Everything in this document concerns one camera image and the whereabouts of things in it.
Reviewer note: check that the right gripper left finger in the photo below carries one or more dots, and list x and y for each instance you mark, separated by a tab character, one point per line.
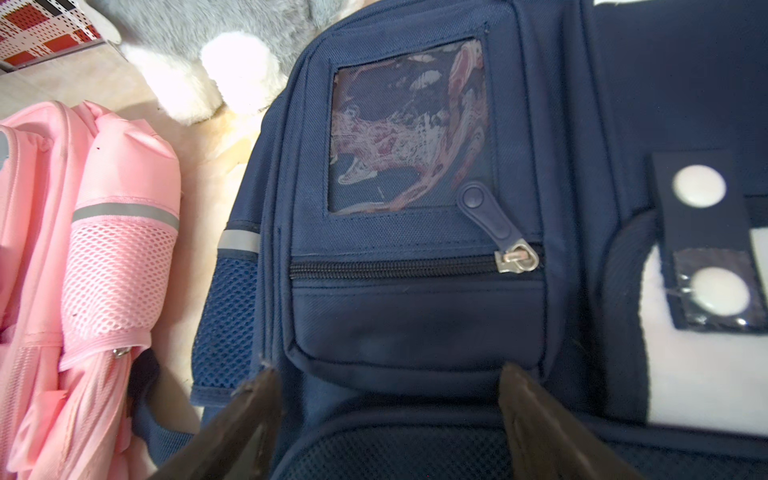
239	442

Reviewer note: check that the pink backpack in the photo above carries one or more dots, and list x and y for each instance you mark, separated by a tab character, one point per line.
90	206

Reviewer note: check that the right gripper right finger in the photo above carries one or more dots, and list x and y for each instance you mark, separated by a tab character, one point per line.
546	441

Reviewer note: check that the grey husky plush toy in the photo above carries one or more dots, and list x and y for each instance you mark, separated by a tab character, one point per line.
198	55

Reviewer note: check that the navy blue backpack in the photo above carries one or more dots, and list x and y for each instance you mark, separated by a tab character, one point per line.
628	143

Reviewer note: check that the navy zipper pull tab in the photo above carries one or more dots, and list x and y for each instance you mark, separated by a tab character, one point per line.
514	254

